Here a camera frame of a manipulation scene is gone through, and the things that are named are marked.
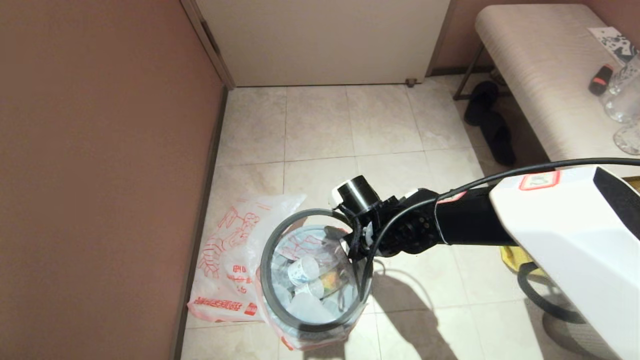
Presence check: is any yellow bag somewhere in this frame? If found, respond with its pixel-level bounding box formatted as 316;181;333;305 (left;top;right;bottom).
499;175;640;277

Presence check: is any blue white booklet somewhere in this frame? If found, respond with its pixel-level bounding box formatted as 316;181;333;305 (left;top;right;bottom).
587;26;639;63

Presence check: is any flat red printed plastic bag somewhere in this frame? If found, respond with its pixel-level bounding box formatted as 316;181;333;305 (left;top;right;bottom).
187;193;307;324

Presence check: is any white plastic bag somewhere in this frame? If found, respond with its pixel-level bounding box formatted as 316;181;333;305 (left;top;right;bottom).
254;224;374;351

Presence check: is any large clear glass jar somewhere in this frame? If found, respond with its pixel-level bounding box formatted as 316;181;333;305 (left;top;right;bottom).
600;51;640;124

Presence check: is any black slipper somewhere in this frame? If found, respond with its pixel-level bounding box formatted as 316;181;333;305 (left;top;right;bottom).
481;111;517;167
463;81;500;127

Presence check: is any clear bottle yellow label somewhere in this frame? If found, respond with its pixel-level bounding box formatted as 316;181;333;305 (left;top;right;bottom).
295;272;352;302

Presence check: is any small clear glass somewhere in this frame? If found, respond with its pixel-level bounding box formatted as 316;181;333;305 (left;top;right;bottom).
612;120;640;156

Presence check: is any grey bin ring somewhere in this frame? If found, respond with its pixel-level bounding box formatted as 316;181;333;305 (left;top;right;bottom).
259;208;374;334

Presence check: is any dark metal table leg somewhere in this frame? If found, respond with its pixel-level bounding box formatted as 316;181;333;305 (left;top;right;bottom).
452;43;512;101

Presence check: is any white door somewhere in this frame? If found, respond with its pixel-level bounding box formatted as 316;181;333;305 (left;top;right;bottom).
195;0;452;88

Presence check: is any clear bottle white blue label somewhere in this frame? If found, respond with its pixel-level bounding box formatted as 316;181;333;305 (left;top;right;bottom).
280;240;351;287

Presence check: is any thick black cable loop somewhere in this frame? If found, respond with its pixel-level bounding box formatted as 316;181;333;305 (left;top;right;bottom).
516;259;587;324

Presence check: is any grey ribbed round object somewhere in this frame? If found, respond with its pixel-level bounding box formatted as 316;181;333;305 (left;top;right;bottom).
542;299;622;360

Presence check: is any black red small device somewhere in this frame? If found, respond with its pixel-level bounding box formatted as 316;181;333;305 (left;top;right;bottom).
588;64;614;97

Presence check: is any beige wood grain table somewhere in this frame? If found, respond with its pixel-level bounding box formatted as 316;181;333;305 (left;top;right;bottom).
474;4;640;179

